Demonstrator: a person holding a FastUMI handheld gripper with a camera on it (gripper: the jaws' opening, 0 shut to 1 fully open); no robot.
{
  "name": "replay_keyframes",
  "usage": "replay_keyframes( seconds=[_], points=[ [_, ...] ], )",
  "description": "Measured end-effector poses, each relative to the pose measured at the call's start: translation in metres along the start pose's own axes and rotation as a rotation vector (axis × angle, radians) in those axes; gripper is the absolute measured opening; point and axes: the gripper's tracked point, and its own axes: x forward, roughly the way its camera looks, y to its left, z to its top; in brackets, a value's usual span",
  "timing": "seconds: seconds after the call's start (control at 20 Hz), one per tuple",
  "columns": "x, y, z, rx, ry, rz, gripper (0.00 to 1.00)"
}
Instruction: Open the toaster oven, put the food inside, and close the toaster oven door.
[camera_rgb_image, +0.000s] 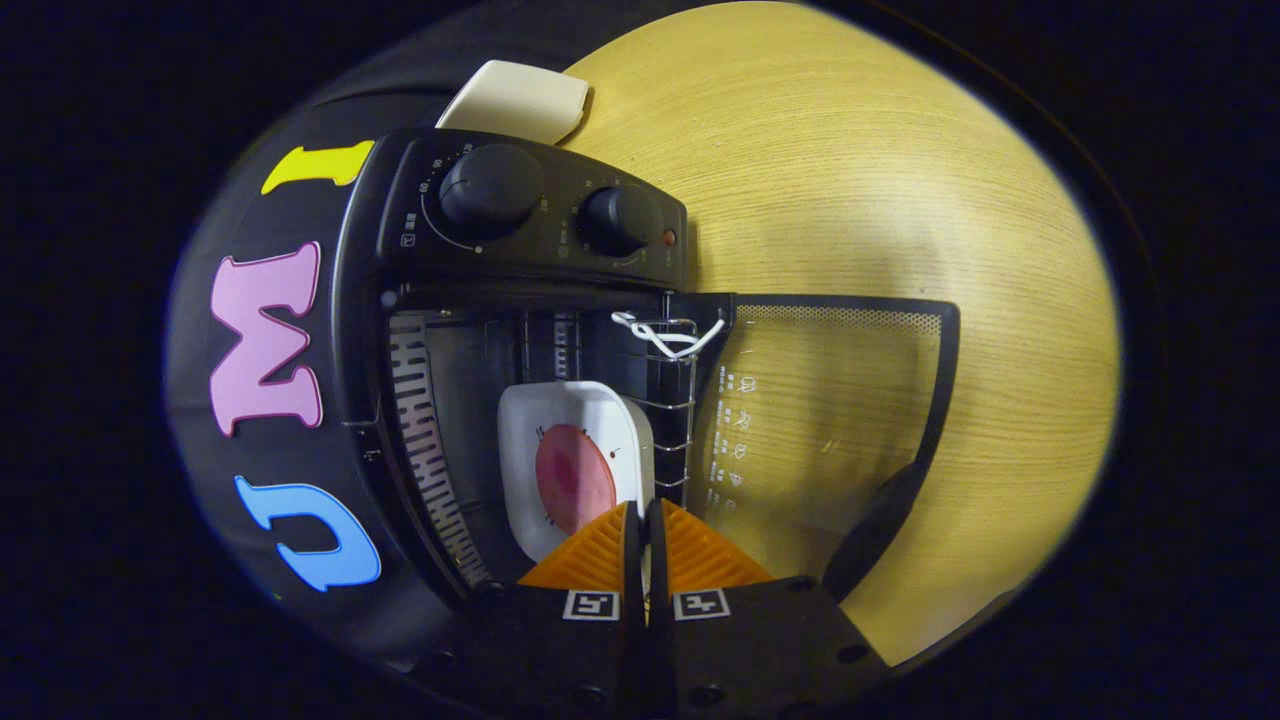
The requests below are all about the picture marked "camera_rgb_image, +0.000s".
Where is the pink ham slice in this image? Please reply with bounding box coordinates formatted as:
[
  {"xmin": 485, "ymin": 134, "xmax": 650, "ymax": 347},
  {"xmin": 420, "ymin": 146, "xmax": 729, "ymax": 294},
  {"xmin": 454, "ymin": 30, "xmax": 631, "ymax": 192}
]
[{"xmin": 535, "ymin": 424, "xmax": 619, "ymax": 536}]

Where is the metal wire oven rack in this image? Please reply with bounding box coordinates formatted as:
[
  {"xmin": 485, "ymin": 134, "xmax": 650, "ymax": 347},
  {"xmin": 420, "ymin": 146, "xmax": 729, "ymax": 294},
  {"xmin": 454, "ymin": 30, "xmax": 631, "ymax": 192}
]
[{"xmin": 612, "ymin": 312, "xmax": 703, "ymax": 506}]

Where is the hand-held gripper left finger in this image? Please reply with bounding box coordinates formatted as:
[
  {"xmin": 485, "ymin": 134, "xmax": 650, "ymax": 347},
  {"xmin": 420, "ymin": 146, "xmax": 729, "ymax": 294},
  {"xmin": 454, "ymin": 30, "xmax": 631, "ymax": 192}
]
[{"xmin": 400, "ymin": 501, "xmax": 643, "ymax": 720}]

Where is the white square plate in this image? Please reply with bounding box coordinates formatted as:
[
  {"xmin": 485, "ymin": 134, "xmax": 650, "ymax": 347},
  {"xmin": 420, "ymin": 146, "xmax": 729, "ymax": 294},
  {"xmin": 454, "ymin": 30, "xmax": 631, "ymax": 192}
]
[{"xmin": 497, "ymin": 380, "xmax": 657, "ymax": 563}]

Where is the black toaster oven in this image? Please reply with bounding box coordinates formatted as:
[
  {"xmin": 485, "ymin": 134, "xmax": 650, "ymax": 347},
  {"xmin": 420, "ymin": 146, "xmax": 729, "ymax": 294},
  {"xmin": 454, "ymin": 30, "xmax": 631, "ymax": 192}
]
[{"xmin": 330, "ymin": 128, "xmax": 961, "ymax": 673}]

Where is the white pop-up toaster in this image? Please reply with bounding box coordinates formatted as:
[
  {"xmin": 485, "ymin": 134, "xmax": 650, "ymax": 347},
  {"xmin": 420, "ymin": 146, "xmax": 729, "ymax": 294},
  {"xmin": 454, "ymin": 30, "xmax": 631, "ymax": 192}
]
[{"xmin": 437, "ymin": 60, "xmax": 591, "ymax": 147}]

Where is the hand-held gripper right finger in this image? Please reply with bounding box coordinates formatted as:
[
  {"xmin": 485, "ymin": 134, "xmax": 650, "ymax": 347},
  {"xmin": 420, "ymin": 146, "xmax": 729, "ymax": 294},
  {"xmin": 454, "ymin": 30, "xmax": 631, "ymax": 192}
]
[{"xmin": 644, "ymin": 497, "xmax": 893, "ymax": 720}]

